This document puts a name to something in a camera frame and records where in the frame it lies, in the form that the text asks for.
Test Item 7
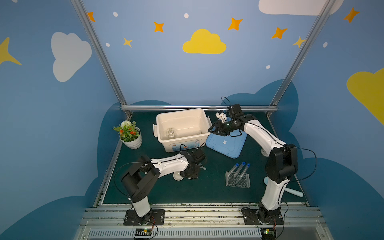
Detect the test tube blue cap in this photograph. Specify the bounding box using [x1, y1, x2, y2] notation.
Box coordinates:
[234, 162, 246, 177]
[240, 163, 251, 179]
[227, 163, 240, 178]

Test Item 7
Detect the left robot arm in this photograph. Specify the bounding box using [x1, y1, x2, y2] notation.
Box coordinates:
[121, 148, 206, 219]

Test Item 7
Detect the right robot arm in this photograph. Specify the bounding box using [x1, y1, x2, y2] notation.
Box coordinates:
[208, 104, 298, 213]

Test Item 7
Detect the white mortar bowl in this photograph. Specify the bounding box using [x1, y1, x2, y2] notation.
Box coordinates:
[173, 172, 184, 181]

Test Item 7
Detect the light blue plastic lid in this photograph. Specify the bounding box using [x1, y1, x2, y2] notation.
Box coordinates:
[206, 130, 248, 159]

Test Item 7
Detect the white plastic storage bin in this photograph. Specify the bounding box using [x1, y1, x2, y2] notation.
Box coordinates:
[153, 109, 212, 153]

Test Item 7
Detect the clear acrylic test tube rack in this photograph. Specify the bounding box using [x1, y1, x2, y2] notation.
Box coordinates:
[225, 172, 251, 189]

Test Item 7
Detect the potted plant white pot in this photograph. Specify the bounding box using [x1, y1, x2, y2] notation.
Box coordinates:
[113, 120, 142, 150]

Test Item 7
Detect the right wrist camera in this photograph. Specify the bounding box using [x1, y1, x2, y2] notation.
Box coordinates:
[216, 110, 228, 123]

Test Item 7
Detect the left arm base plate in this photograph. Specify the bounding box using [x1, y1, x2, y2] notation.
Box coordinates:
[123, 210, 165, 226]

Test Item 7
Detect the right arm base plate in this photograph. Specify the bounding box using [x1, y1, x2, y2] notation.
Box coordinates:
[241, 207, 284, 225]

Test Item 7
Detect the aluminium frame rail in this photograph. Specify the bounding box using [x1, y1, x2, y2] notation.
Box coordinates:
[120, 105, 278, 112]

